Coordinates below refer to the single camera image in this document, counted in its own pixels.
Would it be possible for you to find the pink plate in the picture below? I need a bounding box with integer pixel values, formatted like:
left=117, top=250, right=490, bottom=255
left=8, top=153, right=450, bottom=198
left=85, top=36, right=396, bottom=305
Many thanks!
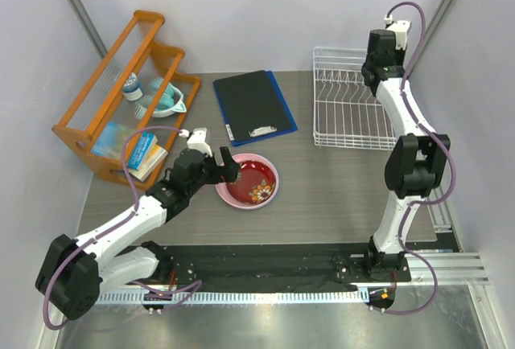
left=216, top=153, right=279, bottom=210

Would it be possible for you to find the red floral plate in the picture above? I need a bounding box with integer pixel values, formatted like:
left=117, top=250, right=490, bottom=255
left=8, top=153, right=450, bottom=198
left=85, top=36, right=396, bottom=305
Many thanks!
left=225, top=158, right=277, bottom=207

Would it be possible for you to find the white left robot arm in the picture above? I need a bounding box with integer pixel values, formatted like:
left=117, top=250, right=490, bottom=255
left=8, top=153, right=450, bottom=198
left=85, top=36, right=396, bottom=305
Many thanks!
left=35, top=146, right=240, bottom=328

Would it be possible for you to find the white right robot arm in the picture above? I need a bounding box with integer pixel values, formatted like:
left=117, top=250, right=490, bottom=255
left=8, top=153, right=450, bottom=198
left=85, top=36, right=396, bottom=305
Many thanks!
left=361, top=27, right=451, bottom=281

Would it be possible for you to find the orange wooden shelf rack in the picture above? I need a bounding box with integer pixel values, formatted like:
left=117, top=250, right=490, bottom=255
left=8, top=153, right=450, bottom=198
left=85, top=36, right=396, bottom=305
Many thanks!
left=52, top=10, right=201, bottom=185

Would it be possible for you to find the blue white book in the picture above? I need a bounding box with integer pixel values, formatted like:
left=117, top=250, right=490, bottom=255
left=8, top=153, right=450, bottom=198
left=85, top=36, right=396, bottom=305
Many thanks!
left=126, top=132, right=168, bottom=182

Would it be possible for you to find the blue black clipboard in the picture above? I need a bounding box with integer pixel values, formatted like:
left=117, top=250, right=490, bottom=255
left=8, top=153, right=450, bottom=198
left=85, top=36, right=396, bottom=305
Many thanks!
left=212, top=70, right=298, bottom=146

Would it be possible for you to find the white bowl with teal items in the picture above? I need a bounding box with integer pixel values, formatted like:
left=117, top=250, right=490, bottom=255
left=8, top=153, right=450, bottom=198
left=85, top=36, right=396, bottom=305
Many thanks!
left=134, top=78, right=187, bottom=119

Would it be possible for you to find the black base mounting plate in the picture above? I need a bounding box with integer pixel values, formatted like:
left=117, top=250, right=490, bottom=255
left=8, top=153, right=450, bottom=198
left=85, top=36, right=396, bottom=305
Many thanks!
left=146, top=243, right=411, bottom=294

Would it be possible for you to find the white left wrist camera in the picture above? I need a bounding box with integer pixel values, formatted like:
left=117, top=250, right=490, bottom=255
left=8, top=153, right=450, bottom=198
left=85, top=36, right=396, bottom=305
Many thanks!
left=179, top=128, right=212, bottom=157

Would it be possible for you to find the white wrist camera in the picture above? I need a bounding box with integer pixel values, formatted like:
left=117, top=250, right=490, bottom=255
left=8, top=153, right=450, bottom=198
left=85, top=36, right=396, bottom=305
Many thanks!
left=179, top=128, right=212, bottom=157
left=384, top=15, right=411, bottom=51

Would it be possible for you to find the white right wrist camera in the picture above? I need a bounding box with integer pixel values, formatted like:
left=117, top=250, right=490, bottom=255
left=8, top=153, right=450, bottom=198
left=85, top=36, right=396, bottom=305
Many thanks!
left=384, top=15, right=411, bottom=51

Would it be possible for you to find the white wire dish rack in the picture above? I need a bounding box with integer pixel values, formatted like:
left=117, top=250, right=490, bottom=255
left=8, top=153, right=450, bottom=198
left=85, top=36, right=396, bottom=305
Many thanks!
left=312, top=47, right=397, bottom=151

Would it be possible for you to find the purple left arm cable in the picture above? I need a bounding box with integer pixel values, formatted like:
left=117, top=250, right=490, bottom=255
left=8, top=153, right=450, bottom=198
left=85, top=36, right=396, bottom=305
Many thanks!
left=42, top=125, right=204, bottom=331

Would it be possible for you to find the white slotted cable duct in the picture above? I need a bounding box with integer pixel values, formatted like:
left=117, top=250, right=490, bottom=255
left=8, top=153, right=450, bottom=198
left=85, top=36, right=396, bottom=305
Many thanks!
left=97, top=288, right=369, bottom=306

